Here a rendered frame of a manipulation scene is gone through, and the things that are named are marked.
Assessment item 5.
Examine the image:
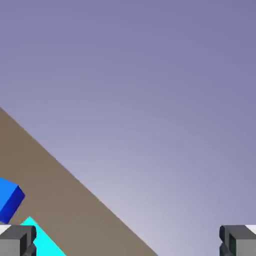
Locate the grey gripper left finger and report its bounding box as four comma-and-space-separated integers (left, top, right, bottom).
0, 224, 38, 256

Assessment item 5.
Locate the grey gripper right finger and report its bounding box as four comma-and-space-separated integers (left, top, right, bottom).
218, 224, 256, 256

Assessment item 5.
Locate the large cyan box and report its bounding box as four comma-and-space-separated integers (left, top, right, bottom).
19, 215, 67, 256

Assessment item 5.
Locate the large blue box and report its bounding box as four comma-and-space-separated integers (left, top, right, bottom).
0, 177, 26, 225

